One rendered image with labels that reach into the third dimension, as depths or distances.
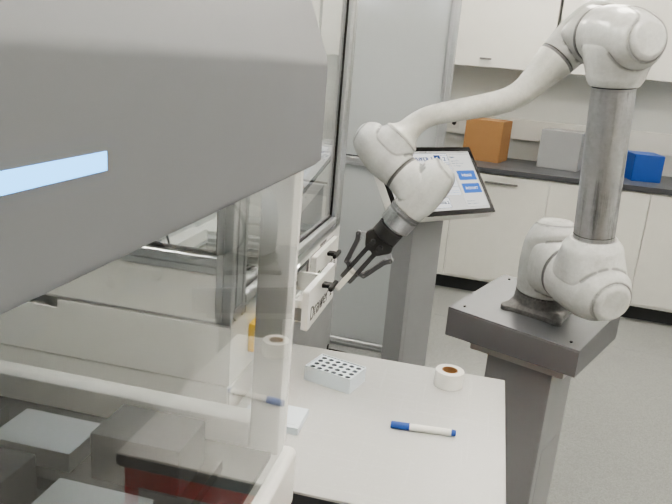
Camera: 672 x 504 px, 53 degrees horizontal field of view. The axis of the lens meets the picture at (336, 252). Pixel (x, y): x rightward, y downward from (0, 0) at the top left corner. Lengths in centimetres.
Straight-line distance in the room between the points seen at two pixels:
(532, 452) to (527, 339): 38
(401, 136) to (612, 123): 50
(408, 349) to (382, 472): 160
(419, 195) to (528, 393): 70
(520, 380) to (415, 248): 89
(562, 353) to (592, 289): 22
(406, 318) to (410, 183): 120
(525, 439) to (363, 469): 86
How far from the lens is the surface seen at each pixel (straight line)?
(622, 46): 163
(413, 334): 289
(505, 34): 498
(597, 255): 176
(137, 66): 47
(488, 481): 138
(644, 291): 485
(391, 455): 140
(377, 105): 344
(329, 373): 160
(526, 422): 209
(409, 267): 275
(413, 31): 341
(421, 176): 171
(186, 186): 55
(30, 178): 39
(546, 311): 199
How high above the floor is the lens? 150
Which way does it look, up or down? 16 degrees down
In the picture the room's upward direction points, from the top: 5 degrees clockwise
